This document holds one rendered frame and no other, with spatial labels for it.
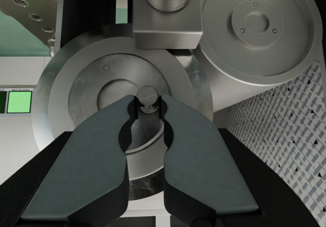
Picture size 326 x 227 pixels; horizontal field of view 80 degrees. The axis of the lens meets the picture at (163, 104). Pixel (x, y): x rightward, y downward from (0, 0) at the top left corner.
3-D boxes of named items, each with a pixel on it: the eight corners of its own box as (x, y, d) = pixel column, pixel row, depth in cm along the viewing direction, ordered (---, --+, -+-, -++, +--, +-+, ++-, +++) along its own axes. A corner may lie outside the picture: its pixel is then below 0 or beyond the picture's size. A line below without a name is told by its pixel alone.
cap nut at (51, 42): (59, 39, 49) (58, 56, 48) (66, 45, 52) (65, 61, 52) (44, 39, 49) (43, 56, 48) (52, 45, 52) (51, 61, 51)
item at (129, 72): (77, 45, 15) (176, 58, 15) (86, 56, 17) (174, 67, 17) (57, 148, 13) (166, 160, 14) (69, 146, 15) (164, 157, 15)
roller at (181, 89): (193, 36, 17) (198, 179, 15) (169, 97, 42) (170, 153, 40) (53, 34, 16) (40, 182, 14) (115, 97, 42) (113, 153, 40)
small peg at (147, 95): (141, 112, 11) (131, 90, 11) (144, 117, 14) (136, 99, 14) (164, 101, 11) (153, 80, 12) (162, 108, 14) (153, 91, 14)
